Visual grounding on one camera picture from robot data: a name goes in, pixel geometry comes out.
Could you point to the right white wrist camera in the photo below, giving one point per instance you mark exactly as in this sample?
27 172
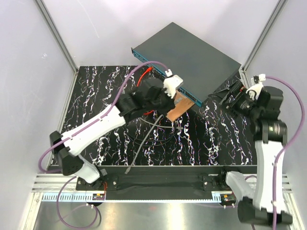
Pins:
254 91

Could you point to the white slotted cable duct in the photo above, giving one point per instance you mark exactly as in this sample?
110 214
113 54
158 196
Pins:
111 197

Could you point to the dark teal network switch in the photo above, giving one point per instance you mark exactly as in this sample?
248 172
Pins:
202 67

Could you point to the brown wooden board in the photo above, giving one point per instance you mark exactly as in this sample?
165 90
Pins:
182 104

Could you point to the black marble pattern mat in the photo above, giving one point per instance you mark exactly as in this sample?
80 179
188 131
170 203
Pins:
203 135

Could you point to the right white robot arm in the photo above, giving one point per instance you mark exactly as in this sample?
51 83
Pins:
264 205

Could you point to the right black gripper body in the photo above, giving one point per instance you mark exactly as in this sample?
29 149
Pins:
242 103

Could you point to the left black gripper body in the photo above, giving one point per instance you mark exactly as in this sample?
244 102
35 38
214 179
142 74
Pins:
164 101

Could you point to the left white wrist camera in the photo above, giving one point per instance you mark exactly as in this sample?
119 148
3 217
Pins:
171 83

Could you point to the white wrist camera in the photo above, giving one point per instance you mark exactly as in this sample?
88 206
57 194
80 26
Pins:
254 91
171 83

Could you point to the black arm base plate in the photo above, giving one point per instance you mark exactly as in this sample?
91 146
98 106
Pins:
115 178

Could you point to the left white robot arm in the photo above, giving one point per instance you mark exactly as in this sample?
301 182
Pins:
152 94

